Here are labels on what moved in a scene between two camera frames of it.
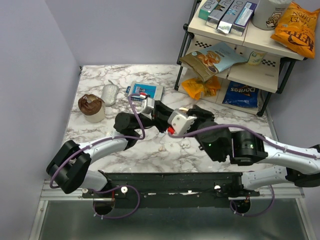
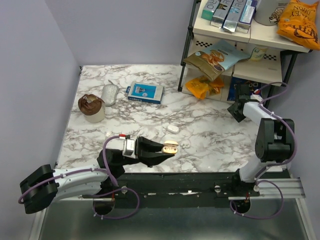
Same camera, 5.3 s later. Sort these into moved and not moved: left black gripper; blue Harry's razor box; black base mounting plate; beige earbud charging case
Moved: left black gripper; beige earbud charging case
Not moved: blue Harry's razor box; black base mounting plate
